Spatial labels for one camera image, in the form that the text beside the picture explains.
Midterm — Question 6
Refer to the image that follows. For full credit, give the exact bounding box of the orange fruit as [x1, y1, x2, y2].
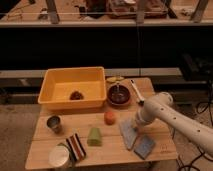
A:
[104, 111, 116, 125]

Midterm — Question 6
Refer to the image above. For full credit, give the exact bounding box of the striped cloth block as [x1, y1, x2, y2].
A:
[66, 133, 86, 163]

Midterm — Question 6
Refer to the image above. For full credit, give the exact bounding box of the yellow banana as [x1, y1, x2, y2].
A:
[106, 76, 124, 84]

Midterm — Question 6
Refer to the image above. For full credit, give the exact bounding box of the brown item in tub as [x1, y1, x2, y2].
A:
[70, 91, 84, 100]

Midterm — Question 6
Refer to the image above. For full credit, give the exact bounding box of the small metal cup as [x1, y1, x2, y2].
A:
[46, 115, 62, 134]

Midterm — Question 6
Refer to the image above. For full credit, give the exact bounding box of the blue sponge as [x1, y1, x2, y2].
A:
[134, 135, 155, 160]

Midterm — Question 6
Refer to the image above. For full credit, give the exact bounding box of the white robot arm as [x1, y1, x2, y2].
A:
[132, 92, 213, 158]

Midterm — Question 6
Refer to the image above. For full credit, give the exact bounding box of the yellow plastic tub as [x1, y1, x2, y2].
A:
[38, 67, 106, 110]

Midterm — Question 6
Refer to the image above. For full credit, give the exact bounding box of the green cup lying down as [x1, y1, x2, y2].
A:
[87, 127, 102, 146]

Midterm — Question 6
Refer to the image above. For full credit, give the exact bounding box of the white handled brush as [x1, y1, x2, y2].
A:
[130, 79, 145, 106]

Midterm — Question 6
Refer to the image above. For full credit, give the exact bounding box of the dark red bowl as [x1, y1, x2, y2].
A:
[107, 84, 131, 106]

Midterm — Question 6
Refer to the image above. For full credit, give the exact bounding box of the grey blue towel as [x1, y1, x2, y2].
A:
[119, 118, 138, 150]

